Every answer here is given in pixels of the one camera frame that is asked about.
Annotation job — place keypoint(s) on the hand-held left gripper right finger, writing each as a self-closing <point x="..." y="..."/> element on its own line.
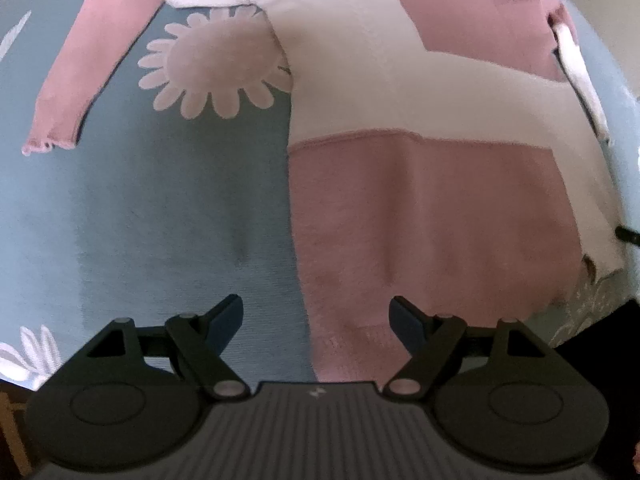
<point x="407" y="323"/>

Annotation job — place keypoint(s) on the pink and white sweater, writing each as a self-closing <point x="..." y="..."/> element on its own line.
<point x="425" y="185"/>

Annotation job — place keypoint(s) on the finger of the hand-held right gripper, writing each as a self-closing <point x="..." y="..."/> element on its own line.
<point x="627" y="236"/>

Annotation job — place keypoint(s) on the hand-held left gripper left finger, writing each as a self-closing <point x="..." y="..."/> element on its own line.
<point x="227" y="318"/>

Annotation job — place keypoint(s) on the blue floral bed sheet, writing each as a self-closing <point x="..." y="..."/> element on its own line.
<point x="150" y="210"/>

